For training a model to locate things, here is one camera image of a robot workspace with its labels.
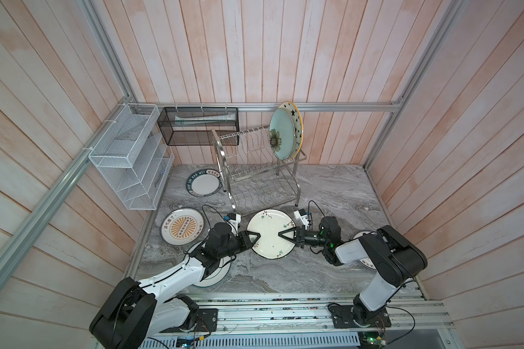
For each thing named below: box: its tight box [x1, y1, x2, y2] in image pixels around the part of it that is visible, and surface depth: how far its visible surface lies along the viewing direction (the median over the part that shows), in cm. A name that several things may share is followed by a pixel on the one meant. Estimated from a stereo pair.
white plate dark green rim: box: [185, 168, 222, 198], surface depth 114 cm
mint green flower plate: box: [268, 108, 295, 162], surface depth 88 cm
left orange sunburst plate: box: [160, 207, 205, 247], surface depth 98 cm
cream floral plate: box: [246, 208, 297, 260], surface depth 84 cm
